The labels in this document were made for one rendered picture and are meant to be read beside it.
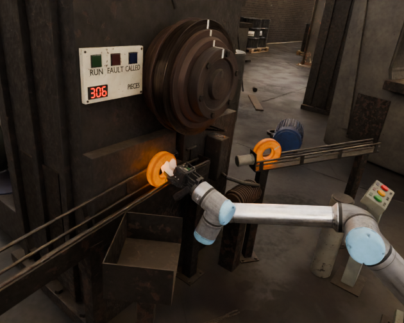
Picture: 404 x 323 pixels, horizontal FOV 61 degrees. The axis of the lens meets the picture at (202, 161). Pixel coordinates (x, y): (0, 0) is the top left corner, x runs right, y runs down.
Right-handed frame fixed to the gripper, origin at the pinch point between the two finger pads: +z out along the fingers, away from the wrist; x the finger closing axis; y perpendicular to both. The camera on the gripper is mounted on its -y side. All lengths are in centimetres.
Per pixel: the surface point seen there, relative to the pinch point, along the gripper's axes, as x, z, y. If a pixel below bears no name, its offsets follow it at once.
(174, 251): 22.7, -31.7, -7.2
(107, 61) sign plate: 19.8, 20.4, 39.5
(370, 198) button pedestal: -73, -74, 3
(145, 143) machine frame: 4.7, 7.8, 7.8
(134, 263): 35.7, -25.9, -9.2
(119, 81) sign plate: 14.7, 18.3, 32.1
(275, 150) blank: -64, -23, 1
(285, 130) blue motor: -215, 21, -56
